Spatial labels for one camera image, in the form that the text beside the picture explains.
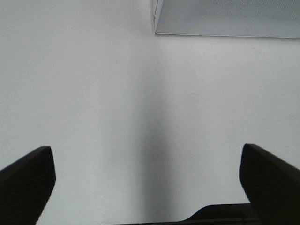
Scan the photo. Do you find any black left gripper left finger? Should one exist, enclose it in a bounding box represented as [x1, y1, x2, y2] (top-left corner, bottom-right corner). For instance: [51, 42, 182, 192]
[0, 146, 56, 225]

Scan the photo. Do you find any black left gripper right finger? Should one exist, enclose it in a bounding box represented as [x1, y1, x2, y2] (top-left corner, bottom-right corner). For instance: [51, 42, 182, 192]
[239, 143, 300, 225]

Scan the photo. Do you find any white microwave door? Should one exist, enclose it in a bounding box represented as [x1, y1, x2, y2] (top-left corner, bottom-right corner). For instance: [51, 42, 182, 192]
[155, 0, 300, 39]

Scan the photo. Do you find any white microwave oven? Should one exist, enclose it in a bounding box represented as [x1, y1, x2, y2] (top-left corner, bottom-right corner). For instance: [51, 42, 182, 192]
[150, 0, 300, 39]

